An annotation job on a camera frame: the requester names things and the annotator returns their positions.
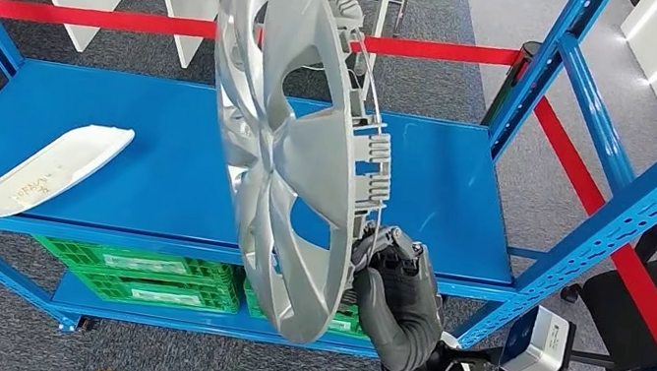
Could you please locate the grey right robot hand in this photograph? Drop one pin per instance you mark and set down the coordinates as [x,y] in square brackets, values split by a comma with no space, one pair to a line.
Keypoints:
[397,294]

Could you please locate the grey plastic wheel hubcap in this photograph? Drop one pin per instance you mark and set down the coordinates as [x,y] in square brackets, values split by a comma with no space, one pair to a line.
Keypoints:
[306,161]

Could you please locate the blue metal shelf rack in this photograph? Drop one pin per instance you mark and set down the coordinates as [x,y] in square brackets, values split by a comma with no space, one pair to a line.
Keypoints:
[142,154]

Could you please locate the white plastic trim part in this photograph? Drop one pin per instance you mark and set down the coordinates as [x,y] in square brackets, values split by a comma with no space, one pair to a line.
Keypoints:
[40,171]

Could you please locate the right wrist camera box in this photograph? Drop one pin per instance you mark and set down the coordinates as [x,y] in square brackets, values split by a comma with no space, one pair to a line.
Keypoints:
[540,349]

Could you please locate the dark stanchion post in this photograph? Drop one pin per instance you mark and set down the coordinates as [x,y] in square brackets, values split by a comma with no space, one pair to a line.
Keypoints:
[505,90]

